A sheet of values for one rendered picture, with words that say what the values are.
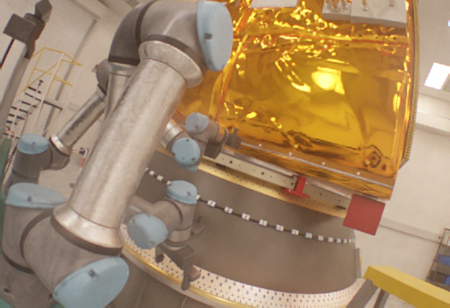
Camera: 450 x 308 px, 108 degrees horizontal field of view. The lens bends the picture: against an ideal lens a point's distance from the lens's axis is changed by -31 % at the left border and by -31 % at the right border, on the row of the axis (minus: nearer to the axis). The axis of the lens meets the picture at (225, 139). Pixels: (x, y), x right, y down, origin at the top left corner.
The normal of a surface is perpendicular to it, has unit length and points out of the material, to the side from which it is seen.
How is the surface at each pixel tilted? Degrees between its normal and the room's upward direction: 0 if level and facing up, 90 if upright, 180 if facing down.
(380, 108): 90
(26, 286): 72
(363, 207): 90
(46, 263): 80
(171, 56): 126
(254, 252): 62
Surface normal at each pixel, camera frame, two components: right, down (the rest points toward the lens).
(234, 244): 0.07, -0.56
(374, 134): -0.49, -0.26
